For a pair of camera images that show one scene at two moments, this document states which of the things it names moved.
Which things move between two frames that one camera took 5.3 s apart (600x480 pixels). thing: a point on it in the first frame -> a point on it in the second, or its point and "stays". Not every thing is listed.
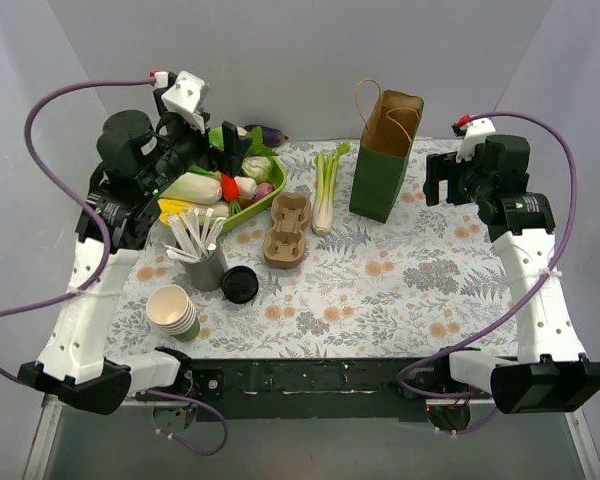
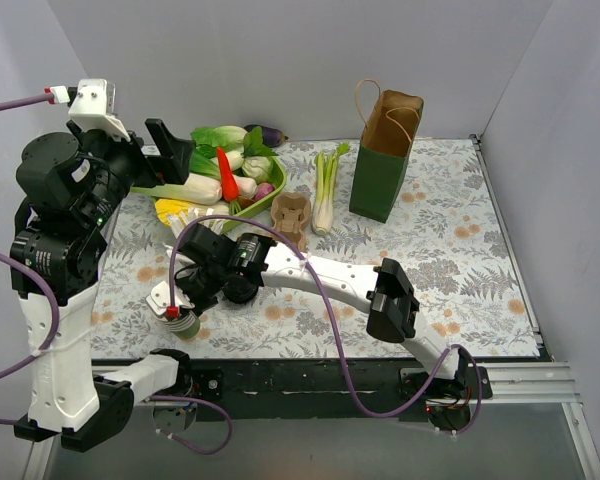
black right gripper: x=445 y=177 -> x=191 y=288
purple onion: x=263 y=188 stays
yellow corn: x=171 y=207 stays
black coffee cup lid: x=239 y=284 stays
